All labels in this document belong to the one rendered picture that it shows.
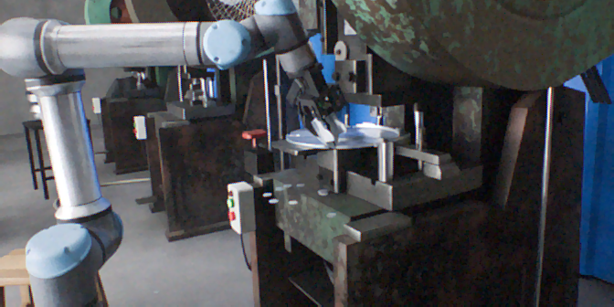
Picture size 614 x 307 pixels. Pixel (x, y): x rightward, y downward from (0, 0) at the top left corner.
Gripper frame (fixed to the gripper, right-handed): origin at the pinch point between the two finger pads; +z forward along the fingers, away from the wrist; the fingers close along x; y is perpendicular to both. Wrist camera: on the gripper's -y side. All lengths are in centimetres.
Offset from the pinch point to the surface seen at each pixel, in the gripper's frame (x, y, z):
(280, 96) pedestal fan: 35, -94, 16
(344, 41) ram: 22.5, -13.5, -14.6
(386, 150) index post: 7.0, 9.4, 5.1
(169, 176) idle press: -16, -162, 42
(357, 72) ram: 16.9, -4.6, -8.7
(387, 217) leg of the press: -2.4, 14.2, 15.7
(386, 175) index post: 4.4, 9.4, 10.4
